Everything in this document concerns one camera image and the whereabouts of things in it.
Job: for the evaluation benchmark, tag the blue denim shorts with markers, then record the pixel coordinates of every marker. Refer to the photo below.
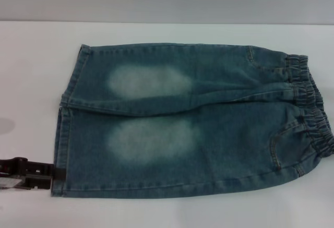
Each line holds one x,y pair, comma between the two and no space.
208,134

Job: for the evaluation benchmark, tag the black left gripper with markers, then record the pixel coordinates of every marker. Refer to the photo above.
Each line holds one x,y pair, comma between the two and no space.
13,168

